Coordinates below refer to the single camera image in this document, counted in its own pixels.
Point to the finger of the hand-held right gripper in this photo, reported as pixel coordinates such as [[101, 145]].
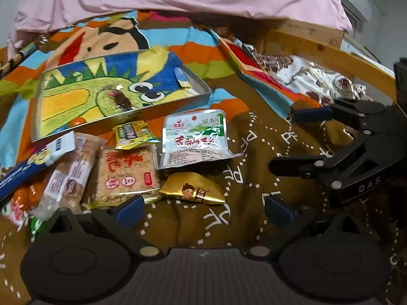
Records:
[[310, 115], [299, 166]]

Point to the blue white tube packet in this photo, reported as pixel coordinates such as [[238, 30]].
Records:
[[25, 171]]

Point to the cartoon printed blanket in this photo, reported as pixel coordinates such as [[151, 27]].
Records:
[[254, 152]]

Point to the gold foil snack packet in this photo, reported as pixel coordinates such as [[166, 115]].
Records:
[[190, 190]]

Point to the white green snack packet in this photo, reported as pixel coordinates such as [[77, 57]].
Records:
[[194, 143]]

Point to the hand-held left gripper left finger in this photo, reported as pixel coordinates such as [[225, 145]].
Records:
[[128, 210]]

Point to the orange snack packet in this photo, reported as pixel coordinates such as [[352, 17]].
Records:
[[19, 203]]

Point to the wooden bed frame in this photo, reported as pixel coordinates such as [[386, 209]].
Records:
[[305, 35]]

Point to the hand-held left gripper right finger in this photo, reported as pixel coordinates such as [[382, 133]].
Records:
[[278, 210]]

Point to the square rice cracker packet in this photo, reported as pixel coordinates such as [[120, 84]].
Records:
[[124, 174]]

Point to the green sausage stick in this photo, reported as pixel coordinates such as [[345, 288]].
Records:
[[35, 227]]

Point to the clear nut bar packet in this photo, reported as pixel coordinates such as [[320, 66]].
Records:
[[68, 178]]

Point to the yellow green snack packet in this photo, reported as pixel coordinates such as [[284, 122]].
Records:
[[133, 135]]

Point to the small orange round snack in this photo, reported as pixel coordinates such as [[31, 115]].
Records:
[[78, 121]]

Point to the silver metal tray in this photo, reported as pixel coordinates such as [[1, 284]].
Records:
[[159, 113]]

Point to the white floral cloth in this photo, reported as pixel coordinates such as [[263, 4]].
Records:
[[302, 73]]

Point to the light blue small packet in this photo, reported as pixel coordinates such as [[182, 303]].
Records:
[[182, 78]]

